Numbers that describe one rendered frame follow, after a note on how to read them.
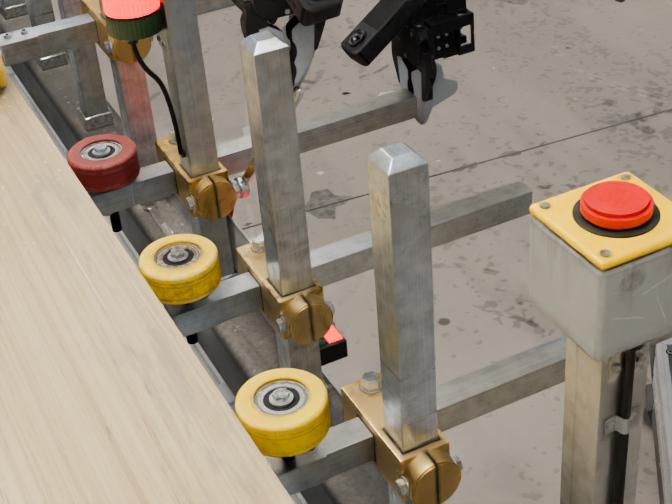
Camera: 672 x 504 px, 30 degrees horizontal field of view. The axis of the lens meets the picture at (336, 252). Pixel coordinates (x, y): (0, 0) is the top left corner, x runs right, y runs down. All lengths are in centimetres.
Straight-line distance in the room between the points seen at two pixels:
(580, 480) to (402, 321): 25
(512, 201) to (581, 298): 73
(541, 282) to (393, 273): 26
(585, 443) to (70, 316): 59
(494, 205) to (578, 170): 171
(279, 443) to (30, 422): 22
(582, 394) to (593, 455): 4
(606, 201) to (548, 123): 261
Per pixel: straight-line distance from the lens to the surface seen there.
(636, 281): 70
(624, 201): 71
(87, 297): 124
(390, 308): 101
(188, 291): 124
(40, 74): 217
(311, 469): 112
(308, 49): 133
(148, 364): 114
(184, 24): 138
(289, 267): 126
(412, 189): 95
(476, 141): 324
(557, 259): 71
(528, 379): 120
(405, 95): 162
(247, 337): 148
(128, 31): 135
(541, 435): 236
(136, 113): 169
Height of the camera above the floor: 161
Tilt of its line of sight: 35 degrees down
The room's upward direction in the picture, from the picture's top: 5 degrees counter-clockwise
